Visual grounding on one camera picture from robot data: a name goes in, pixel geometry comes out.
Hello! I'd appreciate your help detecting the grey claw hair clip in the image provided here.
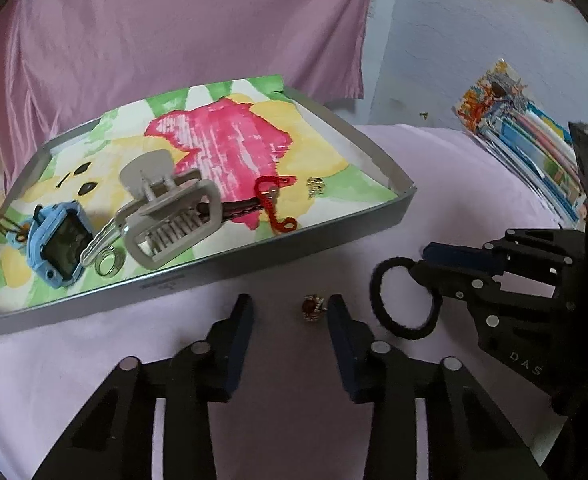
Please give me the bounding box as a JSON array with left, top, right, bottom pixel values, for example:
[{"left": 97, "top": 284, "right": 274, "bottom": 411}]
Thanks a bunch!
[{"left": 115, "top": 150, "right": 222, "bottom": 270}]

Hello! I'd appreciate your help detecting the clear silver ring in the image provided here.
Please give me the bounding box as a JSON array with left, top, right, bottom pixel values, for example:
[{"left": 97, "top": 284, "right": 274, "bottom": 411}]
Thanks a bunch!
[{"left": 93, "top": 246, "right": 127, "bottom": 279}]

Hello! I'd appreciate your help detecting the brown hair tie yellow bead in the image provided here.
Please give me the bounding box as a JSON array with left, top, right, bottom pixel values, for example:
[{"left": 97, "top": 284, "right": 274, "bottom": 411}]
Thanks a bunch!
[{"left": 0, "top": 214, "right": 32, "bottom": 247}]

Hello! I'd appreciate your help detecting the gold earring red stone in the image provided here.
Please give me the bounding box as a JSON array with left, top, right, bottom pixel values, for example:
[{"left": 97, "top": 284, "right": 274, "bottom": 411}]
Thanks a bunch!
[{"left": 300, "top": 294, "right": 326, "bottom": 322}]

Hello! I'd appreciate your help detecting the black hair tie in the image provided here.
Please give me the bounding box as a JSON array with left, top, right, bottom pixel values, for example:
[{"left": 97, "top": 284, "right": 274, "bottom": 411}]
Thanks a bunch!
[{"left": 368, "top": 256, "right": 445, "bottom": 340}]

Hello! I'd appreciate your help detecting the red string bead bracelet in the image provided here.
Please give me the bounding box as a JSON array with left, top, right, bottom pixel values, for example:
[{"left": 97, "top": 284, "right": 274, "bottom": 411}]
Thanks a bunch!
[{"left": 252, "top": 173, "right": 298, "bottom": 236}]

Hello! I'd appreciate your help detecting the stack of books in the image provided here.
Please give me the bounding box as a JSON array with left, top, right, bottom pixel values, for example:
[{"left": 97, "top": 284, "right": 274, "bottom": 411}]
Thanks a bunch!
[{"left": 452, "top": 58, "right": 587, "bottom": 230}]

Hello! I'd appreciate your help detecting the pink tablecloth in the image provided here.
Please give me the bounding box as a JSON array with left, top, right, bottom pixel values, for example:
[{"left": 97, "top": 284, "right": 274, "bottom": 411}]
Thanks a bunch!
[{"left": 0, "top": 125, "right": 556, "bottom": 479}]

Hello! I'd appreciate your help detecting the large pink curtain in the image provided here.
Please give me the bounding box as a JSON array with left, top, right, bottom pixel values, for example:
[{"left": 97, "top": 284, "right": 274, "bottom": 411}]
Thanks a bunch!
[{"left": 0, "top": 0, "right": 370, "bottom": 181}]

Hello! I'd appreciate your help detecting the blue smart watch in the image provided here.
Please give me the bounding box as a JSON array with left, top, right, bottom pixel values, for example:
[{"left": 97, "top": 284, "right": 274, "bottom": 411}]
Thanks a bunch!
[{"left": 4, "top": 200, "right": 93, "bottom": 289}]

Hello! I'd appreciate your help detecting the grey tray with floral liner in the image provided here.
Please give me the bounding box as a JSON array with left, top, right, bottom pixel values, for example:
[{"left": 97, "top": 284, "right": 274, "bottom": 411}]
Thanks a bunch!
[{"left": 0, "top": 76, "right": 416, "bottom": 334}]

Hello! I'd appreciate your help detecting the black braided hair clip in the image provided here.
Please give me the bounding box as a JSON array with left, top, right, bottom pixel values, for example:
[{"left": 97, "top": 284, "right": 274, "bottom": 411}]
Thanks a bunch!
[{"left": 196, "top": 197, "right": 262, "bottom": 222}]

